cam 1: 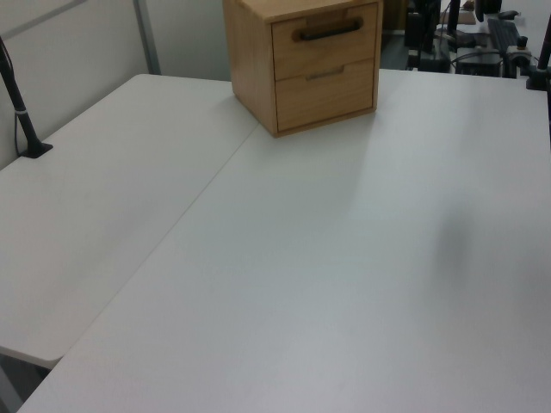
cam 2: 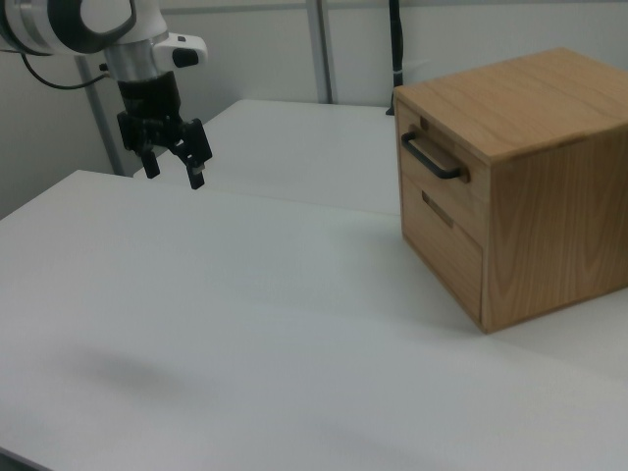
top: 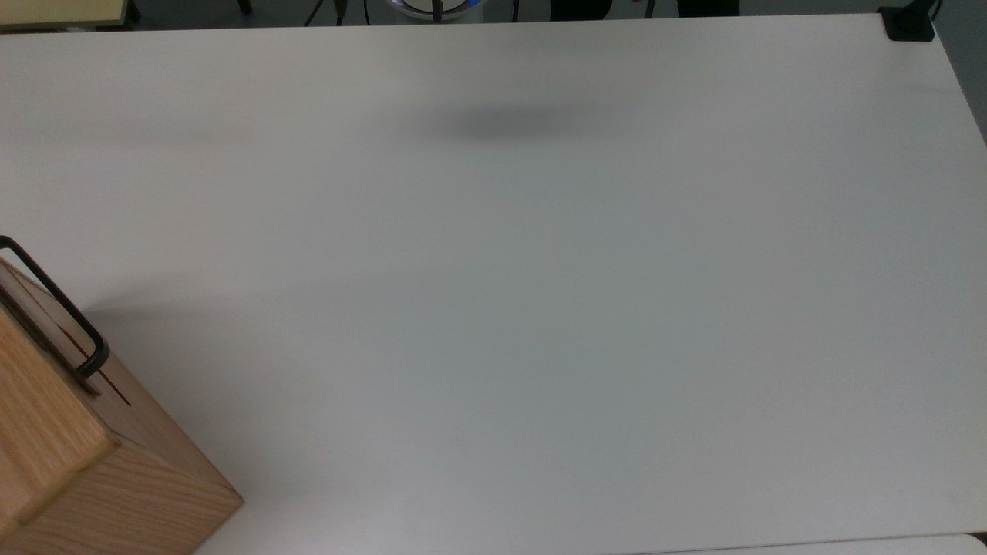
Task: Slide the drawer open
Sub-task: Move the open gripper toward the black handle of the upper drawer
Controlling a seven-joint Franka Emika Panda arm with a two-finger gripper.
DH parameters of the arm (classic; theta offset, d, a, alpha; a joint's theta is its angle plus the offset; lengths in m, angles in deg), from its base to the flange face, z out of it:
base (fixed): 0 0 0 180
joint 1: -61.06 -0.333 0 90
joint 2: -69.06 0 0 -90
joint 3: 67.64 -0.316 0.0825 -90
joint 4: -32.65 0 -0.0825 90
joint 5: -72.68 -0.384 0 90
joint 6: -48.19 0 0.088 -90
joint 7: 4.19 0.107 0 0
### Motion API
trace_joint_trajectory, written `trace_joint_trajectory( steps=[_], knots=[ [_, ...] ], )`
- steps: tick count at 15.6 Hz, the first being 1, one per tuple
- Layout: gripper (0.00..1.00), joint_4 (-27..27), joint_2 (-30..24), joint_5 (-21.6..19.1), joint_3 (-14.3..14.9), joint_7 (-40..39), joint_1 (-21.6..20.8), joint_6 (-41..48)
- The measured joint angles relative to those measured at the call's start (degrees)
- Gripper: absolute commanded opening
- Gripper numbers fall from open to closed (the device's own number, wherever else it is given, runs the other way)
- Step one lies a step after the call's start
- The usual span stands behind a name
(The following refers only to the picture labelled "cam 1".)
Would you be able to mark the grey emergency stop button box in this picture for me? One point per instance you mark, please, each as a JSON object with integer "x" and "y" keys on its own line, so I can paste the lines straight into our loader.
{"x": 520, "y": 52}

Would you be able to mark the wooden drawer with cutout grip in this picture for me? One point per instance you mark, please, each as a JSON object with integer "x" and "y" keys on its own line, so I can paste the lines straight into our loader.
{"x": 323, "y": 101}

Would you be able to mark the black monitor stand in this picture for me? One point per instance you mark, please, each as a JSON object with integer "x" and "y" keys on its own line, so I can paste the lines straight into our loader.
{"x": 453, "y": 17}

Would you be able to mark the wooden two-drawer cabinet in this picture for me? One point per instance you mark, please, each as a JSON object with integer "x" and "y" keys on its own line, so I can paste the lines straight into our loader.
{"x": 251, "y": 64}

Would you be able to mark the black camera stand pole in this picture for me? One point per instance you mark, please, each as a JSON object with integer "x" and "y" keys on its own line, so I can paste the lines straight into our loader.
{"x": 19, "y": 105}

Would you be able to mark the black clamp stand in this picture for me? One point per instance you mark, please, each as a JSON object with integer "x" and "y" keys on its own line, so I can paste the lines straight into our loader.
{"x": 543, "y": 60}

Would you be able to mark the grey metal partition post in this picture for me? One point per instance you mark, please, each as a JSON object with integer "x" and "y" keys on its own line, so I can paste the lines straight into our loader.
{"x": 147, "y": 38}

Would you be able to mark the black rectangular box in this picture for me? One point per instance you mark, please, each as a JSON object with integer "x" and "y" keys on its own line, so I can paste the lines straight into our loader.
{"x": 415, "y": 29}

